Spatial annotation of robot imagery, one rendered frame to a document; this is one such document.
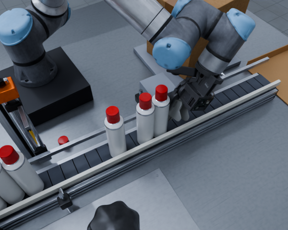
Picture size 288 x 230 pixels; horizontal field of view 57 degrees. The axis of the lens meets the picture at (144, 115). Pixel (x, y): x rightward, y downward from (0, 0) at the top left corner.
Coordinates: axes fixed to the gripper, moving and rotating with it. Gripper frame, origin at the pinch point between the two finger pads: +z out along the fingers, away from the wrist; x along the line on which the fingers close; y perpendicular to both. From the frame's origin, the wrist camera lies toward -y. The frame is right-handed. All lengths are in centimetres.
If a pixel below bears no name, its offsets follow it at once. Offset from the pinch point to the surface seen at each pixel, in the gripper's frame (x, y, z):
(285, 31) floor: 225, -92, -22
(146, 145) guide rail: -8.4, 5.0, 7.2
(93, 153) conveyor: -19.3, -2.3, 17.5
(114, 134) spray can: -21.1, 3.4, 2.7
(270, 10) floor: 240, -129, -31
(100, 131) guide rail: -20.0, -3.2, 8.4
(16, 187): -41.0, 1.2, 22.7
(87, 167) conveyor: -22.1, 1.1, 19.1
